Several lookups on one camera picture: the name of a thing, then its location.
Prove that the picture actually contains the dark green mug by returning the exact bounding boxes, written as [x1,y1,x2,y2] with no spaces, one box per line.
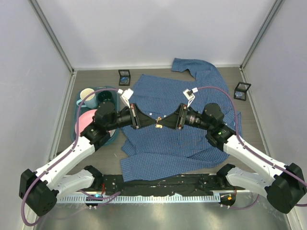
[97,91,115,104]

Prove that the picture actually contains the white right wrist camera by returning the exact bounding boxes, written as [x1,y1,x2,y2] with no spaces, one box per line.
[183,88,198,107]

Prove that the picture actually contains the white slotted cable duct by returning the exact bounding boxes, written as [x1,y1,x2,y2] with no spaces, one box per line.
[58,193,221,204]

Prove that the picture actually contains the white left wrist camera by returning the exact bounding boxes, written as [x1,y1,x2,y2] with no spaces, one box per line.
[117,88,134,108]

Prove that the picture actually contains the light blue mug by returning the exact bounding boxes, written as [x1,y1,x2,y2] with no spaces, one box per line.
[76,88,98,109]

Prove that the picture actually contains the blue plaid shirt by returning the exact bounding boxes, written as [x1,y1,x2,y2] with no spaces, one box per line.
[120,58,242,182]

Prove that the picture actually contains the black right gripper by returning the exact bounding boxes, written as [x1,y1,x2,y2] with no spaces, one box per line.
[158,103,212,131]

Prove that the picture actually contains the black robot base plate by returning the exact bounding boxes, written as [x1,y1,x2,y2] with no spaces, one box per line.
[83,173,236,197]

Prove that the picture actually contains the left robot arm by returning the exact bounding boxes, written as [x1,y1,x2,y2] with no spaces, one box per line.
[19,102,156,217]

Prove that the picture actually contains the pink plate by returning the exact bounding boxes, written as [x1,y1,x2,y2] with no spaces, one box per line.
[74,109,97,136]

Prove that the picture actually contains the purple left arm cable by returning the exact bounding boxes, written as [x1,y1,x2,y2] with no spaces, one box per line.
[20,87,122,227]

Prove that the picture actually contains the black display box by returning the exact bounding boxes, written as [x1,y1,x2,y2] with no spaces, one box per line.
[118,69,131,86]
[234,81,251,101]

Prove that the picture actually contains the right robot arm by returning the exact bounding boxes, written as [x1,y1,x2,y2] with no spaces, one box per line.
[157,103,307,214]

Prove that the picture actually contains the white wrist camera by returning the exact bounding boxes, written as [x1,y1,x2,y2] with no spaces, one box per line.
[117,88,134,108]
[183,88,198,107]

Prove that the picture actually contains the aluminium frame rail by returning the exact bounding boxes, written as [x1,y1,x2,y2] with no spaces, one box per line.
[28,0,75,75]

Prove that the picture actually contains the black display box back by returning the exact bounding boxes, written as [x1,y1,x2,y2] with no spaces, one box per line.
[118,69,131,86]

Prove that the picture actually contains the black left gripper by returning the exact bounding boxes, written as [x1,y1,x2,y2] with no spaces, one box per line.
[106,103,156,131]

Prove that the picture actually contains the black display box right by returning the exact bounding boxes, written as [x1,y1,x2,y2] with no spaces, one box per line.
[234,81,251,101]

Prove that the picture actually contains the teal plastic tray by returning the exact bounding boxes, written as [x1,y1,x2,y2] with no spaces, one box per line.
[70,86,120,145]

